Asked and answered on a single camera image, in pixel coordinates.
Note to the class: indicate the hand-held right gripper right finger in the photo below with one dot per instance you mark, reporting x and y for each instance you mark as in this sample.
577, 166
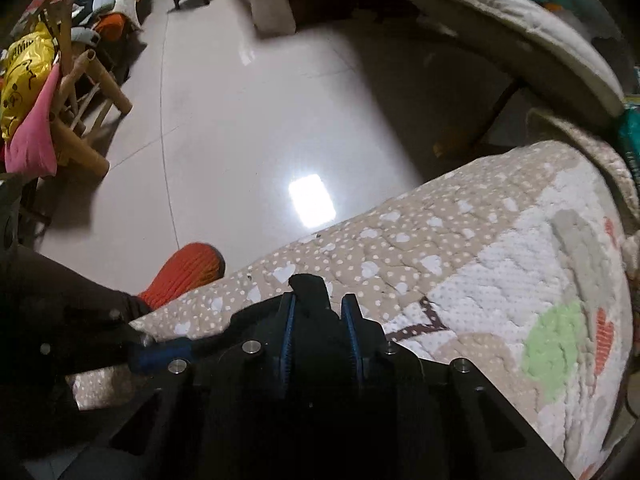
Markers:
352, 337

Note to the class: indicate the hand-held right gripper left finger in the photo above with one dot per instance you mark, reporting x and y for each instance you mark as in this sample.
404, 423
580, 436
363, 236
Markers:
287, 345

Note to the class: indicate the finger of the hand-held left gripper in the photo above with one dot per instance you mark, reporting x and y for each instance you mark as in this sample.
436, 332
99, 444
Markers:
160, 355

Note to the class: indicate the orange knitted slipper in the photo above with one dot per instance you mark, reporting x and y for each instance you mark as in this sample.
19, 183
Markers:
185, 275

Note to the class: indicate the heart-print quilt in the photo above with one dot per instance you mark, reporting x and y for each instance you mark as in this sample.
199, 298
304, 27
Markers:
450, 270

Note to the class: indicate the pink cloth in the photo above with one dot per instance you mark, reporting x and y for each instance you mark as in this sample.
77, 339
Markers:
35, 145

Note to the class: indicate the light wooden chair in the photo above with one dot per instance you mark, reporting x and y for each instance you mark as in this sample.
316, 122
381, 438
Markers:
107, 85

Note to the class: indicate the yellow printed plastic bag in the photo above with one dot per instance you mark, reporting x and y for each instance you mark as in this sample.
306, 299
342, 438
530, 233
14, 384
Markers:
25, 80

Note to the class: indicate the pile of clothes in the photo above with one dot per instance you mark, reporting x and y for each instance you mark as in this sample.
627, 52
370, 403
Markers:
115, 5

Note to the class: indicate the beige padded mat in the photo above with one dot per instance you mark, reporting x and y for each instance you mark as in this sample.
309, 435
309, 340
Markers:
500, 15

